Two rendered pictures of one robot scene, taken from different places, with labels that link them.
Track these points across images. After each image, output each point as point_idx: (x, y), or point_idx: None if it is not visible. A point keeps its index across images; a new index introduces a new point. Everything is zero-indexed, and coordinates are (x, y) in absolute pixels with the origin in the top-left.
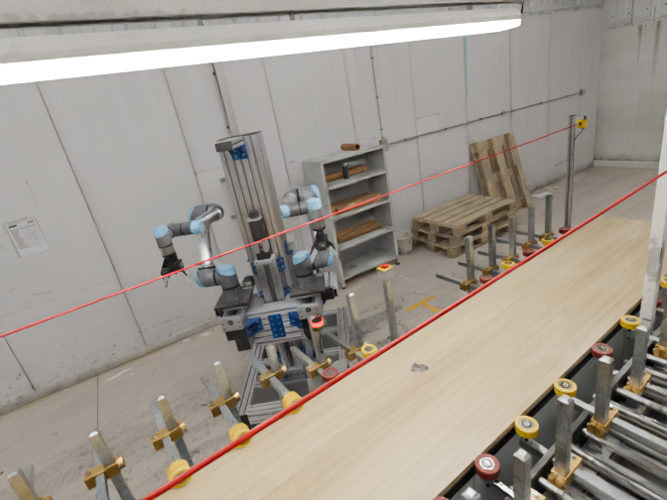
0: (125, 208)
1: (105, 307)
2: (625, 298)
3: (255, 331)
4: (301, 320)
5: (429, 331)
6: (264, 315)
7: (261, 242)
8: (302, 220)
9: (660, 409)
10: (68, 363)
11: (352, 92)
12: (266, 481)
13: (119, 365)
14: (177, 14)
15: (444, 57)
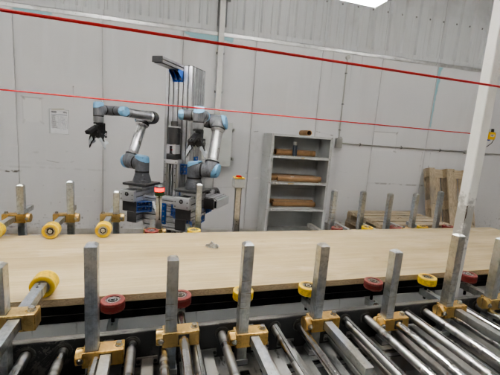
0: (125, 124)
1: (87, 187)
2: (443, 267)
3: (143, 210)
4: (175, 210)
5: (249, 236)
6: (155, 201)
7: (172, 145)
8: (250, 179)
9: (389, 338)
10: (49, 216)
11: (321, 94)
12: (35, 254)
13: (79, 234)
14: None
15: (414, 89)
